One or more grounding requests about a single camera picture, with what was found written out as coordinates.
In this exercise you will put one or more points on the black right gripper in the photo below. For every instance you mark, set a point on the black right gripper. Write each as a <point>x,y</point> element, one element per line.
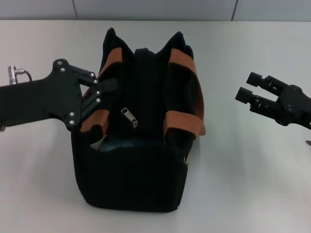
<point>296,106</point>

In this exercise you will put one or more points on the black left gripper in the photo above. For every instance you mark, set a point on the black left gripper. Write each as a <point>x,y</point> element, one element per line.
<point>48,97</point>

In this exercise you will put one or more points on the teal item inside bag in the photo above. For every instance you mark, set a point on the teal item inside bag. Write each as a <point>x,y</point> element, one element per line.
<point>116,145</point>

